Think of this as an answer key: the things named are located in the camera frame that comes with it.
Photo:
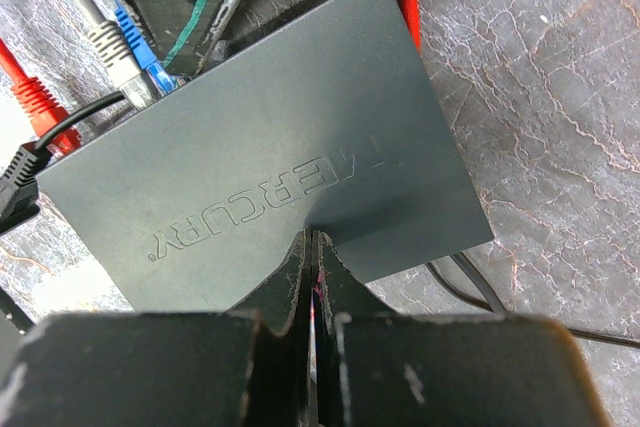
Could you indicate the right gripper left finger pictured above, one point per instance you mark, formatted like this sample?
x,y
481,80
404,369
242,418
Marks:
x,y
247,366

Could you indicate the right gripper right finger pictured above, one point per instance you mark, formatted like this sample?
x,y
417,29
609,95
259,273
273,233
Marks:
x,y
376,367

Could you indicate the black network switch box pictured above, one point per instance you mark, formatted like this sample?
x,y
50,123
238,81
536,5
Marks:
x,y
330,122

